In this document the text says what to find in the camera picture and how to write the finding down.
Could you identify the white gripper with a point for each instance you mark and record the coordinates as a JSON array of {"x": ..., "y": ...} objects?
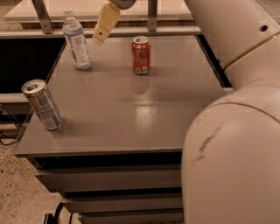
[{"x": 123, "y": 3}]

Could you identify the clear blue-labelled plastic bottle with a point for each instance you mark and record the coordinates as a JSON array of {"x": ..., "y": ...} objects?
[{"x": 75, "y": 40}]

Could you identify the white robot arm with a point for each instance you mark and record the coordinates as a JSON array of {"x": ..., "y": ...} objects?
[{"x": 231, "y": 155}]

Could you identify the red soda can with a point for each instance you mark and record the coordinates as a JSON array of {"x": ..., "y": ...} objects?
[{"x": 141, "y": 52}]

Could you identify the white background table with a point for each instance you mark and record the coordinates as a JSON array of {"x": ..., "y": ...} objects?
[{"x": 88, "y": 10}]

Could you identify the silver energy drink can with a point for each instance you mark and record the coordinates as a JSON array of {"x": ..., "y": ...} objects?
[{"x": 42, "y": 102}]

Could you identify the grey drawer cabinet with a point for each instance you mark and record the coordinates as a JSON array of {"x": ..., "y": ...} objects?
[{"x": 116, "y": 158}]

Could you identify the metal railing frame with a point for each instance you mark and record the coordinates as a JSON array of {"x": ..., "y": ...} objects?
[{"x": 151, "y": 26}]

